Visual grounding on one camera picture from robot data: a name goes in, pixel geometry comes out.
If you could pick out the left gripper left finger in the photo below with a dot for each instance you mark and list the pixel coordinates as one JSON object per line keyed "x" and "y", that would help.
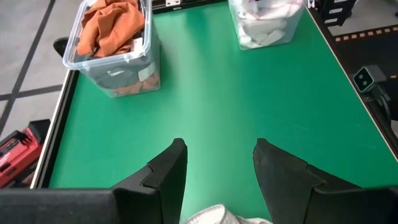
{"x": 77, "y": 208}

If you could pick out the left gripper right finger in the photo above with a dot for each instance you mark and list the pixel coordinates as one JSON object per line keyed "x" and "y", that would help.
{"x": 311, "y": 202}

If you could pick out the white waffle weave towel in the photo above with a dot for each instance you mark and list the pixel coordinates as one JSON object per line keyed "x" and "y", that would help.
{"x": 211, "y": 216}
{"x": 273, "y": 9}

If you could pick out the dark grey plain towel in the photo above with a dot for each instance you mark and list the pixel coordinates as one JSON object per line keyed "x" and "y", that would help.
{"x": 124, "y": 77}

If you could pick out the clear plastic bin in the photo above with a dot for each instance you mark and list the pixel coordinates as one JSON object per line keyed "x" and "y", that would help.
{"x": 154, "y": 56}
{"x": 295, "y": 25}

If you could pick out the white plain towel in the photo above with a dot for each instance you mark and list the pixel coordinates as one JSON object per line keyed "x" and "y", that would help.
{"x": 264, "y": 29}

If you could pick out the orange towel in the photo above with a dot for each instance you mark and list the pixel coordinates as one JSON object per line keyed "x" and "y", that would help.
{"x": 112, "y": 25}

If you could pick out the red tool box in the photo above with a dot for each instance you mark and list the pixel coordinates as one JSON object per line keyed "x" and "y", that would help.
{"x": 18, "y": 152}

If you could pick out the black rounded knob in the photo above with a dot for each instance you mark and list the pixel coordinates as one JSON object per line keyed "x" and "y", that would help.
{"x": 60, "y": 46}

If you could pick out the black control box white labels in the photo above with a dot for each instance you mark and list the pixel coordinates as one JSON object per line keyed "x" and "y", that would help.
{"x": 348, "y": 6}

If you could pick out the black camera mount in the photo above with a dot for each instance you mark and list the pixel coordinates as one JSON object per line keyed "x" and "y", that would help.
{"x": 381, "y": 102}

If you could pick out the grey table-level camera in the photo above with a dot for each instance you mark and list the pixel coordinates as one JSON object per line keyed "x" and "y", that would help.
{"x": 373, "y": 74}

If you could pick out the white metal bracket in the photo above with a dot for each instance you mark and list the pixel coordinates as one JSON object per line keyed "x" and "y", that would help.
{"x": 172, "y": 2}

